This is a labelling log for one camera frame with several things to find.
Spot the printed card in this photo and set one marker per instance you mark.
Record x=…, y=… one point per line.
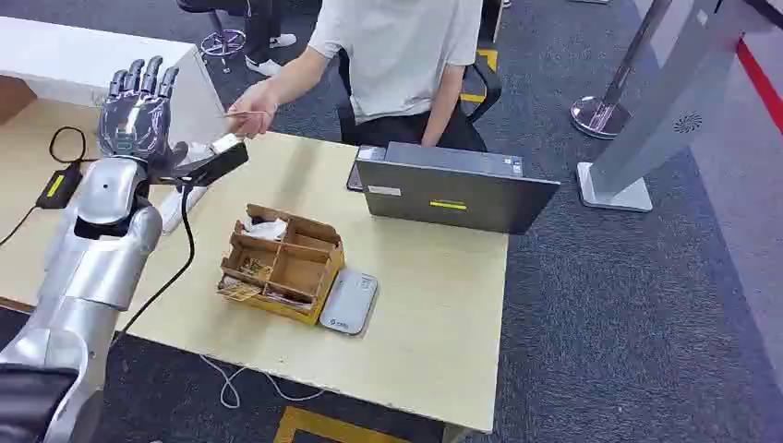
x=240, y=290
x=256, y=268
x=286, y=299

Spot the grey kiosk stand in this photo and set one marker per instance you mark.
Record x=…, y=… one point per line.
x=667, y=104

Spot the person with white shoes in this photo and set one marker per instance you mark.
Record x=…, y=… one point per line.
x=260, y=30

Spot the wooden card box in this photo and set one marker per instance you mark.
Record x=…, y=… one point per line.
x=287, y=272

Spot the dark grey laptop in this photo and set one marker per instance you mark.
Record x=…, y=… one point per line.
x=452, y=192

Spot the crumpled white paper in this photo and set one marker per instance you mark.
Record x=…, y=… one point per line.
x=266, y=229

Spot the black power adapter yellow label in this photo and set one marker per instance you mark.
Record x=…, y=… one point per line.
x=58, y=186

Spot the white oblong device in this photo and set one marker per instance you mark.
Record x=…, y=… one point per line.
x=174, y=211

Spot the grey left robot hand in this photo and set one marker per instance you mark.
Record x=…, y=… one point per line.
x=131, y=119

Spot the grey card reader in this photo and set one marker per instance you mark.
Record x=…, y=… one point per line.
x=350, y=302

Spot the thin card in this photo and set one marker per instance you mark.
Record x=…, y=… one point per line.
x=241, y=113

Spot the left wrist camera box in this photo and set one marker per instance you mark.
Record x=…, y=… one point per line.
x=214, y=162

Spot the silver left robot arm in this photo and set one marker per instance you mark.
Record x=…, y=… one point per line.
x=92, y=263

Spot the chrome stool base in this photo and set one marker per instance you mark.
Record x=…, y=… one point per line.
x=223, y=44

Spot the chrome stanchion post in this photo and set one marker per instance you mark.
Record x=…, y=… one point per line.
x=602, y=110

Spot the person's right hand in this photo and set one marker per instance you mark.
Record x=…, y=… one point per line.
x=252, y=110

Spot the white desk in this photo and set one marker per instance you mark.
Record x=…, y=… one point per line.
x=79, y=61

